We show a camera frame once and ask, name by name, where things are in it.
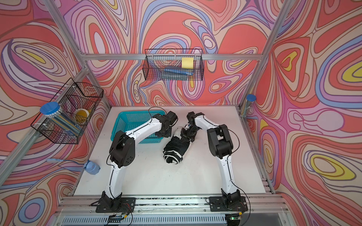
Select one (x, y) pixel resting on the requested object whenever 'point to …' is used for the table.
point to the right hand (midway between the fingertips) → (181, 144)
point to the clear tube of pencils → (250, 98)
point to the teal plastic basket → (125, 120)
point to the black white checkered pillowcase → (176, 148)
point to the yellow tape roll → (81, 116)
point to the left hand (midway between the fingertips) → (166, 134)
